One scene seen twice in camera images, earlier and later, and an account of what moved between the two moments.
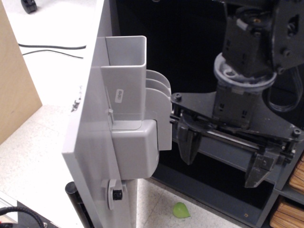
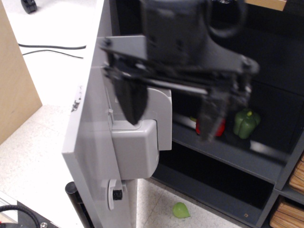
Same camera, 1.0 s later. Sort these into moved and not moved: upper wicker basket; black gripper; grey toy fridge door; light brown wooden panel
Moved: black gripper
Not moved: grey toy fridge door; upper wicker basket; light brown wooden panel
